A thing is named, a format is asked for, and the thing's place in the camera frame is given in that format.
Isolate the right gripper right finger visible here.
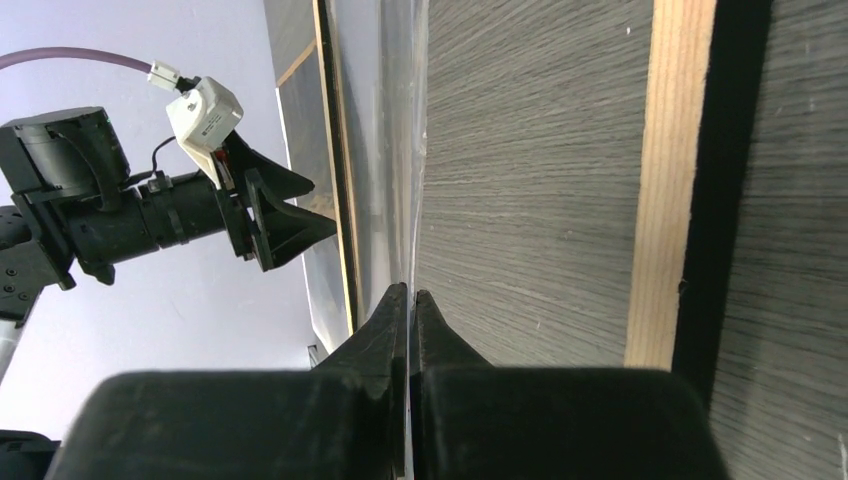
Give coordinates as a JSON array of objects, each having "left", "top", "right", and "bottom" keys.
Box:
[{"left": 410, "top": 290, "right": 728, "bottom": 479}]

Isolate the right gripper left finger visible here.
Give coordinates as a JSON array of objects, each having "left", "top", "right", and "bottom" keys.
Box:
[{"left": 48, "top": 283, "right": 408, "bottom": 479}]

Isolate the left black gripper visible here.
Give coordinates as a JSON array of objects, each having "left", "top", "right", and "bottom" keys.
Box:
[{"left": 215, "top": 131, "right": 337, "bottom": 272}]

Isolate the clear acrylic sheet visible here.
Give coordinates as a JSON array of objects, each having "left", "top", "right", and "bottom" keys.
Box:
[{"left": 314, "top": 1, "right": 429, "bottom": 479}]

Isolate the wooden picture frame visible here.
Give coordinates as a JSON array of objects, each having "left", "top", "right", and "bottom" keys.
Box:
[{"left": 266, "top": 1, "right": 771, "bottom": 402}]

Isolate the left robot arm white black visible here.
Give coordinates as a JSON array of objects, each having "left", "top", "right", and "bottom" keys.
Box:
[{"left": 1, "top": 107, "right": 336, "bottom": 366}]

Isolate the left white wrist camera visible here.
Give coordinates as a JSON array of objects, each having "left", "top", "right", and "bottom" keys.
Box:
[{"left": 147, "top": 61, "right": 244, "bottom": 190}]

